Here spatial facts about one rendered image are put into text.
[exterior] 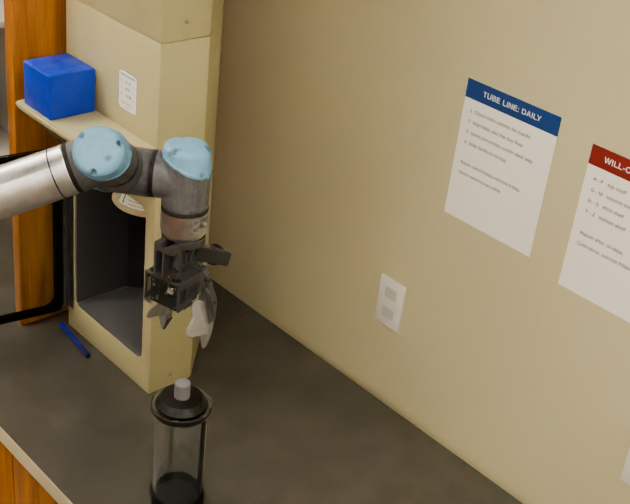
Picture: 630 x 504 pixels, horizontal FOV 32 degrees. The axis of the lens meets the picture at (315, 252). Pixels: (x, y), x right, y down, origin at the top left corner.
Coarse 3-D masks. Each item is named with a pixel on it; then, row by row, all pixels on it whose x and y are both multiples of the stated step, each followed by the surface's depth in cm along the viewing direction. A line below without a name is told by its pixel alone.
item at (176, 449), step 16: (208, 400) 193; (160, 416) 188; (160, 432) 191; (176, 432) 189; (192, 432) 190; (160, 448) 192; (176, 448) 191; (192, 448) 192; (160, 464) 194; (176, 464) 193; (192, 464) 194; (160, 480) 196; (176, 480) 195; (192, 480) 196; (160, 496) 198; (176, 496) 196; (192, 496) 198
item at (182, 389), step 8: (176, 384) 189; (184, 384) 189; (160, 392) 193; (168, 392) 192; (176, 392) 189; (184, 392) 189; (192, 392) 192; (200, 392) 193; (160, 400) 190; (168, 400) 190; (176, 400) 190; (184, 400) 190; (192, 400) 190; (200, 400) 191; (160, 408) 189; (168, 408) 188; (176, 408) 188; (184, 408) 188; (192, 408) 189; (200, 408) 190; (176, 416) 188; (184, 416) 188; (192, 416) 188
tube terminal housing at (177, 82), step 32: (96, 32) 207; (128, 32) 198; (96, 64) 210; (128, 64) 201; (160, 64) 194; (192, 64) 199; (96, 96) 213; (160, 96) 197; (192, 96) 202; (128, 128) 207; (160, 128) 200; (192, 128) 205; (128, 352) 231; (160, 352) 226; (192, 352) 234; (160, 384) 231
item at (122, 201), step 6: (114, 192) 223; (114, 198) 222; (120, 198) 220; (126, 198) 219; (120, 204) 220; (126, 204) 219; (132, 204) 218; (138, 204) 218; (126, 210) 219; (132, 210) 218; (138, 210) 218; (144, 210) 218; (144, 216) 218
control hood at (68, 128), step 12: (24, 108) 212; (36, 120) 212; (48, 120) 207; (60, 120) 208; (72, 120) 208; (84, 120) 209; (96, 120) 210; (108, 120) 210; (60, 132) 204; (72, 132) 204; (120, 132) 206; (132, 144) 202; (144, 144) 202
